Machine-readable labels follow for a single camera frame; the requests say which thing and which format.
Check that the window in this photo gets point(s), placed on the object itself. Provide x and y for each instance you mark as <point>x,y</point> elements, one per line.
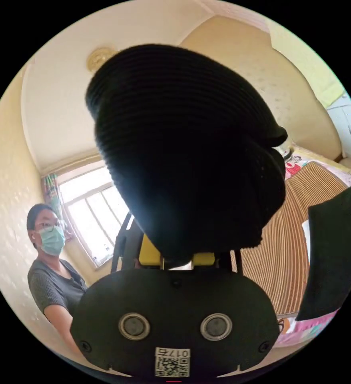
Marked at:
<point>94,210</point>

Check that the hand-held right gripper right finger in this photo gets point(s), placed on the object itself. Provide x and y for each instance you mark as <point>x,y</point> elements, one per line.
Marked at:
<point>204,259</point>

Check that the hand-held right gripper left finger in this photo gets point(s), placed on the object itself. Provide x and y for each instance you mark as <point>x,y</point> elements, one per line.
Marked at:
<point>149,254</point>

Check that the bed with striped woven mat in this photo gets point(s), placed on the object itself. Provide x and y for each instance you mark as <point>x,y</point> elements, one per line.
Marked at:
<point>283,240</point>

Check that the person's body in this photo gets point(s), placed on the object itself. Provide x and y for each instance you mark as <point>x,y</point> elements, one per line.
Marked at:
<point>54,282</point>

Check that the round ceiling lamp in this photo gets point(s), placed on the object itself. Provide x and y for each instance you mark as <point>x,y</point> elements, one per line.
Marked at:
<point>99,58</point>

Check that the colourful patterned curtain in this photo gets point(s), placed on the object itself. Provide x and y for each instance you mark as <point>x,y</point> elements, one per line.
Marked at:
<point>51,192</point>

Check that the black long sleeve shirt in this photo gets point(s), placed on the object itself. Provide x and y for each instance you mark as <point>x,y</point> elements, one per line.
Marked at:
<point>187,156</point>

